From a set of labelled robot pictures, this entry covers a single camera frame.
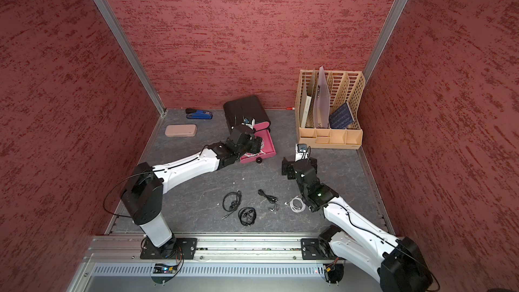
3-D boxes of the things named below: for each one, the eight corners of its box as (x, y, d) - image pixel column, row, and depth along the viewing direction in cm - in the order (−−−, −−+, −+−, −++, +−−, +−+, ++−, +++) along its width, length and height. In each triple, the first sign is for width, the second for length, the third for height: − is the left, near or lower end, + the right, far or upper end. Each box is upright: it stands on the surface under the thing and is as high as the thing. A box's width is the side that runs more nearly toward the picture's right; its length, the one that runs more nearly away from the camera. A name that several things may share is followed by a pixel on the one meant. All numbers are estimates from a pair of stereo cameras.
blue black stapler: (186, 118, 120) (184, 112, 115) (189, 113, 122) (186, 107, 118) (211, 120, 118) (209, 114, 114) (213, 115, 121) (211, 109, 117)
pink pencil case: (165, 136, 111) (163, 133, 108) (169, 128, 115) (167, 124, 112) (195, 136, 111) (193, 133, 108) (197, 128, 115) (196, 124, 112)
